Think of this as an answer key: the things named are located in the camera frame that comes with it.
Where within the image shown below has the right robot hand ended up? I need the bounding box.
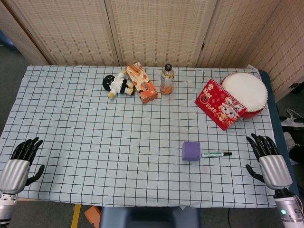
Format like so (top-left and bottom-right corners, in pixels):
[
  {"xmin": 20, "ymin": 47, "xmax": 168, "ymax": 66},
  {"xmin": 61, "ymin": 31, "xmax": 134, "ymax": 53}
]
[{"xmin": 245, "ymin": 133, "xmax": 293, "ymax": 191}]

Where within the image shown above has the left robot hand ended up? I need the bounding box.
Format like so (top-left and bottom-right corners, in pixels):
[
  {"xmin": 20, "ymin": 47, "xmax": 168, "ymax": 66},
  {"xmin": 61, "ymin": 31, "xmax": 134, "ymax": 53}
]
[{"xmin": 0, "ymin": 137, "xmax": 45, "ymax": 195}]

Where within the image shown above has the green marker pen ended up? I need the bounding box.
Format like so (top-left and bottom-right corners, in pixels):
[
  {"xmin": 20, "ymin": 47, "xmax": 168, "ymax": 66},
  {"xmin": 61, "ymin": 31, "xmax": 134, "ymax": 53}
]
[{"xmin": 201, "ymin": 152, "xmax": 233, "ymax": 158}]

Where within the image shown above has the purple foam cube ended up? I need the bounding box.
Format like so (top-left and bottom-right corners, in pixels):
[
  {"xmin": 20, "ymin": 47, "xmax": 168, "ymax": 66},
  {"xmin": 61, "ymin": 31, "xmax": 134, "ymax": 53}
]
[{"xmin": 181, "ymin": 141, "xmax": 201, "ymax": 163}]

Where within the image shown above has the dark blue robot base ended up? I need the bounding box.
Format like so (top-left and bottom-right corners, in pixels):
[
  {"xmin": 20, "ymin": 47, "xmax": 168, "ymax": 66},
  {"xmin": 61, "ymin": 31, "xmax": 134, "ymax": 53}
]
[{"xmin": 99, "ymin": 206, "xmax": 200, "ymax": 228}]

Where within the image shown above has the red drum white head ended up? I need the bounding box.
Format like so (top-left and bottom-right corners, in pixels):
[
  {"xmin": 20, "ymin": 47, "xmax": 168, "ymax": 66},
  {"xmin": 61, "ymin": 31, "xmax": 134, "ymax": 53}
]
[{"xmin": 219, "ymin": 72, "xmax": 269, "ymax": 122}]

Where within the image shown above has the red desk calendar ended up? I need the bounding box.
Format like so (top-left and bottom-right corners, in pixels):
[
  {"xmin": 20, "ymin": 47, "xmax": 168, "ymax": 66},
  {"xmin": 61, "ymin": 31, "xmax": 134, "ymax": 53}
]
[{"xmin": 194, "ymin": 78, "xmax": 247, "ymax": 131}]

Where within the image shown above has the checkered white tablecloth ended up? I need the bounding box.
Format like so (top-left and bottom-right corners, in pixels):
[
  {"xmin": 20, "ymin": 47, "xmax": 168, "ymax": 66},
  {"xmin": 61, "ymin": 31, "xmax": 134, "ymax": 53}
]
[{"xmin": 0, "ymin": 65, "xmax": 285, "ymax": 209}]

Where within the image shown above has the black and white plush doll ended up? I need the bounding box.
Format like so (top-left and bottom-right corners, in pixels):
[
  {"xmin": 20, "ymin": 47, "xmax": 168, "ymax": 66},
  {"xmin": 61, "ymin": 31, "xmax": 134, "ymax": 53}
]
[{"xmin": 102, "ymin": 68, "xmax": 135, "ymax": 99}]

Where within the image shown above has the orange drink bottle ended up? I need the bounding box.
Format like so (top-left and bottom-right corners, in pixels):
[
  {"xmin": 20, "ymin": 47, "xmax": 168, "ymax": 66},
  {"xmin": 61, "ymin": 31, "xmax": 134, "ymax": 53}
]
[{"xmin": 159, "ymin": 64, "xmax": 175, "ymax": 95}]

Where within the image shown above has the orange snack box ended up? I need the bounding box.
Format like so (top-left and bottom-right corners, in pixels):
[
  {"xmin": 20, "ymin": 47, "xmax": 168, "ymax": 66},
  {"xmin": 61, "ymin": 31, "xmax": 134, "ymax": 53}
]
[{"xmin": 125, "ymin": 62, "xmax": 158, "ymax": 105}]

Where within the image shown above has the wooden folding screen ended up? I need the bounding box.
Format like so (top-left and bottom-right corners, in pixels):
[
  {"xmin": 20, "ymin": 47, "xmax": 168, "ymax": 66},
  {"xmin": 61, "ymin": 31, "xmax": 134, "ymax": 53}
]
[{"xmin": 0, "ymin": 0, "xmax": 304, "ymax": 103}]

